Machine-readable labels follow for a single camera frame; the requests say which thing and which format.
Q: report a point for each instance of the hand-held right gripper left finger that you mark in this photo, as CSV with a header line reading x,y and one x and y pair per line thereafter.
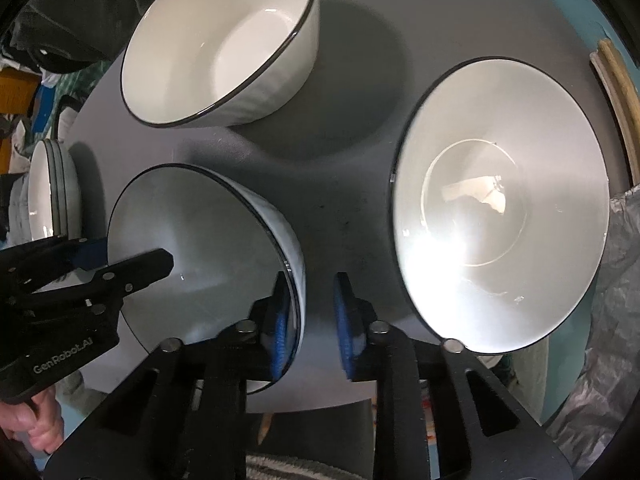
x,y
280,330

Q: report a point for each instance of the person's left hand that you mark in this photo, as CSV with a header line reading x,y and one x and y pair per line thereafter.
x,y
40,420

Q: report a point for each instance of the white bowl with dark rim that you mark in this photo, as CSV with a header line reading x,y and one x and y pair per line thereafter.
x,y
500,200
200,230
210,45

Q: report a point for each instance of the orange wardrobe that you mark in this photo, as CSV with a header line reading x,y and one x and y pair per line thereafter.
x,y
15,90

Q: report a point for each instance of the zebra striped cloth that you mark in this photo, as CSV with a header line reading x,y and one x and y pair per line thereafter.
x,y
300,467

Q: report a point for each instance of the white plate with dark rim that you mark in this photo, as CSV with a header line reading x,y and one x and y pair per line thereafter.
x,y
59,190
72,195
40,195

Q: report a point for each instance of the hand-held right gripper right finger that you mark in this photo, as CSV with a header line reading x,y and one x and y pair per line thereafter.
x,y
345,330

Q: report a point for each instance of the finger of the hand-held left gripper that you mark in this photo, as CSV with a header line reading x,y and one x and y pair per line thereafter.
x,y
92,255
140,270

